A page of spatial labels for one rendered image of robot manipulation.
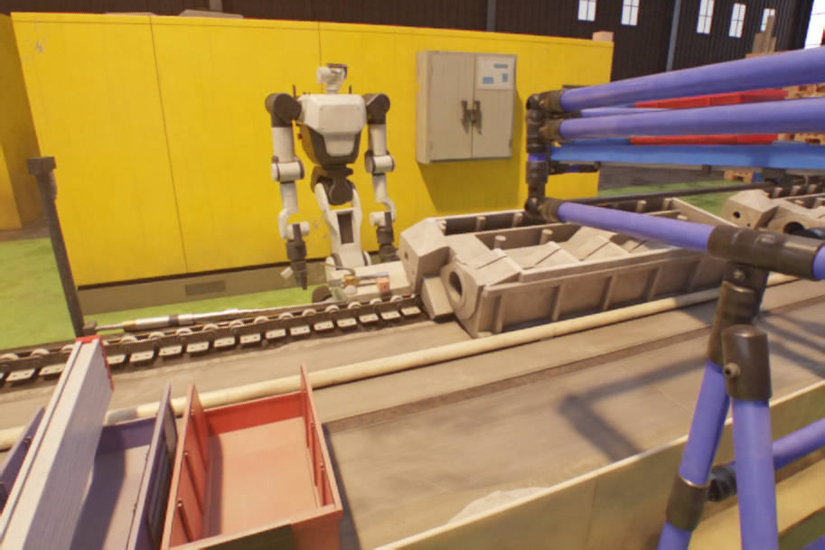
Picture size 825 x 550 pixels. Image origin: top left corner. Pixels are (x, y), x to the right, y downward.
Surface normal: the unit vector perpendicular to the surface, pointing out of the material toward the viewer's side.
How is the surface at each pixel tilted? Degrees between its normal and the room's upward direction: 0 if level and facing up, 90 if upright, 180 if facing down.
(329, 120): 90
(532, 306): 100
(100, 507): 0
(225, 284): 90
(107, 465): 29
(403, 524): 1
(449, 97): 90
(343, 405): 0
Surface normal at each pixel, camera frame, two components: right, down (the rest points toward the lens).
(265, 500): 0.00, -0.95
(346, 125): 0.50, 0.26
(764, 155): -0.94, 0.11
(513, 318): 0.35, 0.44
